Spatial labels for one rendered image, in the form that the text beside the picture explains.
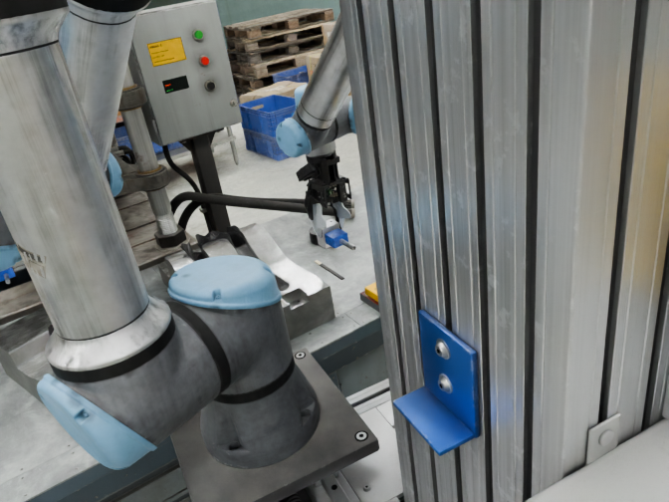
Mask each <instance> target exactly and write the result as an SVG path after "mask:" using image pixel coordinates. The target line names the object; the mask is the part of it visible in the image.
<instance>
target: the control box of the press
mask: <svg viewBox="0 0 669 502"><path fill-rule="evenodd" d="M127 63H128V66H129V69H130V73H131V76H132V79H133V82H134V83H135V84H137V85H141V86H143V88H144V92H145V95H146V99H147V102H146V103H145V105H143V106H142V107H141V109H142V112H143V115H144V119H145V122H146V125H147V129H148V132H149V135H150V139H151V141H153V142H154V143H156V144H158V145H160V146H162V148H163V153H164V156H165V158H166V161H167V162H168V164H169V165H170V167H171V168H172V169H173V170H174V171H176V172H177V173H178V174H180V175H181V176H182V177H184V178H185V179H186V180H187V181H188V182H189V183H190V185H191V186H192V187H193V189H194V191H195V192H199V193H201V191H202V193H205V194H208V193H222V194H223V192H222V188H221V184H220V180H219V176H218V172H217V168H216V164H215V160H214V156H213V153H212V149H211V143H212V140H213V137H214V134H215V132H221V130H224V127H227V126H232V125H236V124H239V123H241V122H242V117H241V113H240V108H239V104H238V99H237V95H236V90H235V86H234V81H233V77H232V72H231V68H230V63H229V59H228V54H227V50H226V46H225V41H224V37H223V32H222V28H221V23H220V19H219V14H218V10H217V5H216V1H215V0H194V1H189V2H184V3H179V4H173V5H168V6H163V7H158V8H152V9H147V10H142V11H139V12H137V16H136V21H135V26H134V31H133V36H132V41H131V46H130V51H129V57H128V62H127ZM177 141H179V142H180V143H181V144H182V145H183V146H185V147H186V148H187V149H188V150H189V151H191V154H192V158H193V162H194V165H195V169H196V173H197V177H198V180H199V184H200V188H201V191H200V190H199V188H198V186H197V184H196V183H195V182H194V180H193V179H192V178H191V177H190V176H189V175H188V174H187V173H186V172H184V171H183V170H182V169H180V168H179V167H178V166H176V164H175V163H174V162H173V160H172V159H171V156H170V154H169V150H168V144H171V143H174V142H177ZM199 210H200V212H201V213H203V214H204V218H205V221H206V225H207V228H208V232H211V231H219V232H226V233H227V227H229V226H230V227H231V223H230V219H229V215H228V212H227V208H226V206H224V205H216V204H209V203H205V204H203V205H201V208H199Z"/></svg>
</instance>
